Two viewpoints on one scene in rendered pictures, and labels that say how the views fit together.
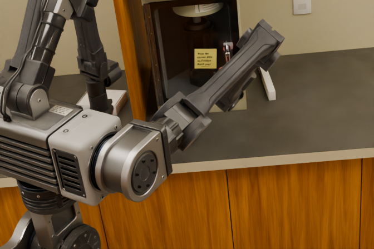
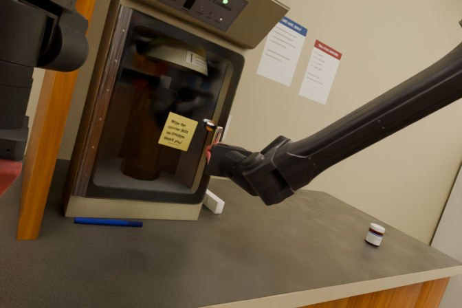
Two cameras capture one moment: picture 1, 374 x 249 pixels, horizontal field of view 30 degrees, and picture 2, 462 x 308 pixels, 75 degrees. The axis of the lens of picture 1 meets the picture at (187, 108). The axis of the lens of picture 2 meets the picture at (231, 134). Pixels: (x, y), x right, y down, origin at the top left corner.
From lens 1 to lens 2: 1.84 m
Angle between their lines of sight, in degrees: 44
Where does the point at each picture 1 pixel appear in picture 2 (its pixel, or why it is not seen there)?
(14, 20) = not seen: outside the picture
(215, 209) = not seen: outside the picture
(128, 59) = (68, 78)
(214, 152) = (197, 286)
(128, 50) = not seen: hidden behind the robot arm
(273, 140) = (267, 267)
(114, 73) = (74, 37)
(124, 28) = (88, 10)
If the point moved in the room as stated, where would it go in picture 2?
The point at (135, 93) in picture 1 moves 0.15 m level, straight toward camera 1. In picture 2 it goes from (52, 154) to (75, 190)
